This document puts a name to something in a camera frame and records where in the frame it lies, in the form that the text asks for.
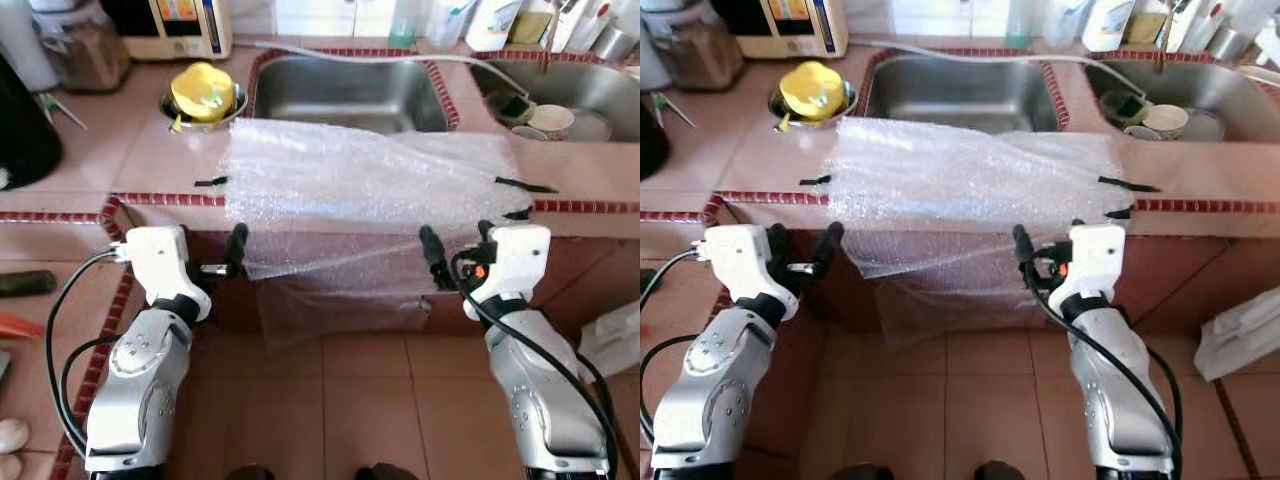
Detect orange object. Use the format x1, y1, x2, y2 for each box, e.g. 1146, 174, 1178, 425
0, 312, 46, 339

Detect clear jar brown contents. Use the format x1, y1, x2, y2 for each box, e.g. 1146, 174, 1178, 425
40, 10, 131, 93
668, 12, 746, 93

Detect clear plastic cup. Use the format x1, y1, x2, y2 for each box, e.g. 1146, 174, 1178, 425
425, 0, 476, 49
1040, 0, 1091, 51

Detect dark oblong object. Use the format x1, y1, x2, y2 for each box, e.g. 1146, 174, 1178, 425
0, 270, 58, 298

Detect round steel bowl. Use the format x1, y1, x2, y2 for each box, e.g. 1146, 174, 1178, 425
768, 82, 858, 131
160, 83, 249, 133

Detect slim steel faucet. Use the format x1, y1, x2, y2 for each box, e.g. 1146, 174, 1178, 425
540, 0, 576, 76
1155, 0, 1191, 76

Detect cream water ionizer appliance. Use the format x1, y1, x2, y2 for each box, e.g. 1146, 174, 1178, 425
100, 0, 233, 61
712, 0, 849, 59

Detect steel plate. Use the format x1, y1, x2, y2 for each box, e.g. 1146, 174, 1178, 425
1185, 108, 1226, 141
570, 108, 613, 141

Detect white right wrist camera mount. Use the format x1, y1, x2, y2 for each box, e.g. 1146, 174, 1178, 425
465, 224, 553, 306
1045, 224, 1129, 311

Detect white detergent bottle green label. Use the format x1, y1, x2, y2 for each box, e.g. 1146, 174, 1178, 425
465, 0, 526, 53
1082, 0, 1141, 53

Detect small green white tongs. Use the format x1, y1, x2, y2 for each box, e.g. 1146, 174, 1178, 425
38, 92, 86, 131
652, 92, 696, 129

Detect white bottle red label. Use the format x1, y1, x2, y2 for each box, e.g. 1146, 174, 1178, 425
552, 0, 613, 53
1170, 0, 1229, 53

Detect yellow sponge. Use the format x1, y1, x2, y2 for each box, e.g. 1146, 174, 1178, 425
508, 12, 551, 46
1125, 12, 1166, 46

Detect empty steel sink basin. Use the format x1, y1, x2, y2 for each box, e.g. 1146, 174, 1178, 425
862, 50, 1066, 134
248, 48, 461, 134

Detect clear bubble wrap sheet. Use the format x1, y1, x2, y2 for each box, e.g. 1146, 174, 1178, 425
222, 118, 536, 346
828, 116, 1141, 346

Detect yellow plastic lid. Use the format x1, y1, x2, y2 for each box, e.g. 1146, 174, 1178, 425
170, 62, 236, 126
779, 62, 846, 123

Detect steel sink basin with dishes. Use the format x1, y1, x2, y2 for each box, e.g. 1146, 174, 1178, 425
1085, 60, 1280, 143
470, 58, 641, 143

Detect white water hose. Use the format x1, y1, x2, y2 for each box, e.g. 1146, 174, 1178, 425
848, 40, 1146, 101
232, 40, 531, 101

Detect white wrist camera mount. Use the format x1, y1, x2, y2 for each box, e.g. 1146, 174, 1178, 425
465, 224, 553, 306
695, 225, 791, 323
1045, 224, 1129, 311
115, 226, 213, 323

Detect white plastic object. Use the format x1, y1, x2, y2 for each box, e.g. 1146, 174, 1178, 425
1195, 285, 1280, 381
580, 300, 641, 379

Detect steel cup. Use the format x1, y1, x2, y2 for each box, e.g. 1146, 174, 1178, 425
592, 25, 641, 63
1208, 25, 1256, 61

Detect white ceramic cup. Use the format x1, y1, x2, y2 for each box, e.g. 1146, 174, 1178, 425
1140, 103, 1191, 141
525, 103, 576, 141

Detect black kettle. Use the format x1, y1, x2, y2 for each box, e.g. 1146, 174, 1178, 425
0, 52, 63, 191
640, 95, 671, 181

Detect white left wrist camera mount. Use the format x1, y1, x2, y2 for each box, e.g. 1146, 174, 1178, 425
695, 225, 791, 323
115, 226, 213, 323

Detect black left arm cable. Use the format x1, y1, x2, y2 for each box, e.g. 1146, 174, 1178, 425
44, 250, 131, 456
640, 252, 703, 446

